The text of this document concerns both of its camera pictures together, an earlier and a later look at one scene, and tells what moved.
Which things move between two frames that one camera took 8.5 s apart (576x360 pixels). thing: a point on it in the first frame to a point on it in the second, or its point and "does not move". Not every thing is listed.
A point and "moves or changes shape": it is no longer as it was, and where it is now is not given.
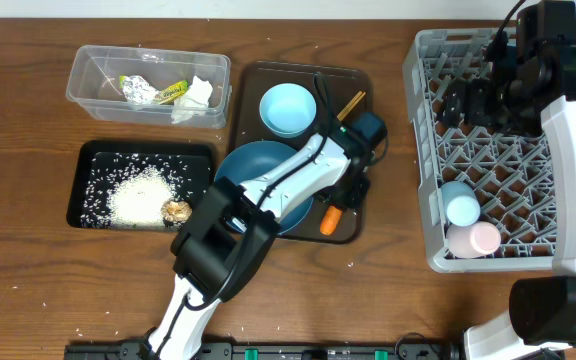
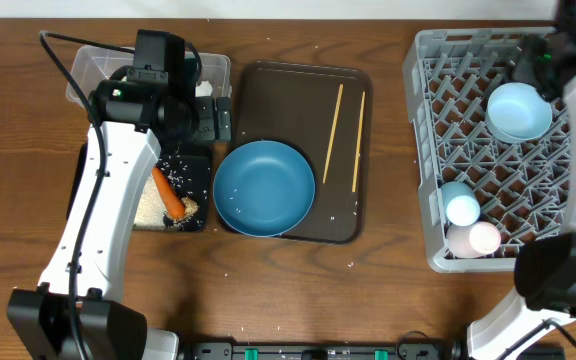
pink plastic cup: (472, 241) does not move
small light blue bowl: (288, 110) moves or changes shape
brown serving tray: (350, 97) does not move
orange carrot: (330, 220) to (174, 205)
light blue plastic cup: (460, 203) does not move
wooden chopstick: (351, 105) moves or changes shape
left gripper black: (347, 198) to (221, 118)
